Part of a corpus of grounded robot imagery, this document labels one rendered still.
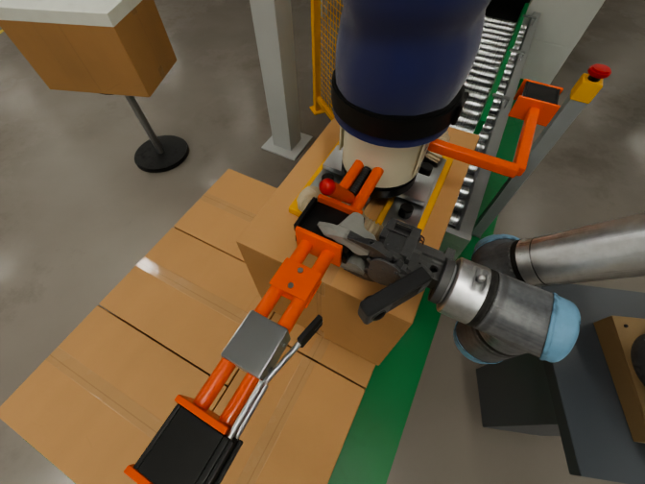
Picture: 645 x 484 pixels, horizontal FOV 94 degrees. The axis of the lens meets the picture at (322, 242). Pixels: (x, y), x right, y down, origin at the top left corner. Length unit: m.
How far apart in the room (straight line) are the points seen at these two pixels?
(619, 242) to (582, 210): 2.14
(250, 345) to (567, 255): 0.48
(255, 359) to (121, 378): 0.88
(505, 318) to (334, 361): 0.72
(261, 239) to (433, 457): 1.31
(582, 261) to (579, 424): 0.57
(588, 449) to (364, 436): 0.87
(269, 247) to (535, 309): 0.47
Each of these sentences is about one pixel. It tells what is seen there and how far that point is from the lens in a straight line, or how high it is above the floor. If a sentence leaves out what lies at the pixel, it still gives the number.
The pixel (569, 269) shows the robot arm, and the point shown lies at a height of 1.21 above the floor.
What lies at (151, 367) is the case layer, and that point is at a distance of 1.23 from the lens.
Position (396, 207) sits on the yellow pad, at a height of 1.09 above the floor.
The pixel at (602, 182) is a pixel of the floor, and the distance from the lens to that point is 3.00.
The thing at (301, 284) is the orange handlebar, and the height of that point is 1.21.
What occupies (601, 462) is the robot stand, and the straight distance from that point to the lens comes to 1.09.
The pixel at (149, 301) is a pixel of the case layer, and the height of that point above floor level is 0.54.
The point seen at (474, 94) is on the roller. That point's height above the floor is 0.54.
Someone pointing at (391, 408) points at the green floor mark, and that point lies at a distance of 1.65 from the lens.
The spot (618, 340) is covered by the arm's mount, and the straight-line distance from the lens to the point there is 1.14.
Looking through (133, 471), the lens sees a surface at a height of 1.22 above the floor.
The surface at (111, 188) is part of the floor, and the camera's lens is 2.65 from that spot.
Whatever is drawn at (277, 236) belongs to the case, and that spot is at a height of 1.07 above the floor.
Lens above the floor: 1.62
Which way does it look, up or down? 58 degrees down
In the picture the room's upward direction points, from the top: straight up
